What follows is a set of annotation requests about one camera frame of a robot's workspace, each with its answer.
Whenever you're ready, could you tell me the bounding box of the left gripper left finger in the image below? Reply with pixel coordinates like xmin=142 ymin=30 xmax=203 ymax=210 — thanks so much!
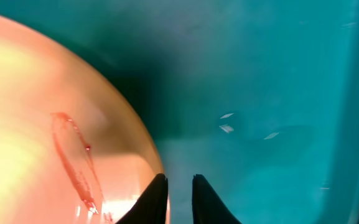
xmin=116 ymin=173 xmax=168 ymax=224

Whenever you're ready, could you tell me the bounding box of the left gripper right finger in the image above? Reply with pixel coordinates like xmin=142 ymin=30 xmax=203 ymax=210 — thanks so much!
xmin=192 ymin=174 xmax=241 ymax=224

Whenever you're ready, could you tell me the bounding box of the teal plastic tray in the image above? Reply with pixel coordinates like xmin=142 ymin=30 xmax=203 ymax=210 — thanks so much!
xmin=0 ymin=0 xmax=359 ymax=223

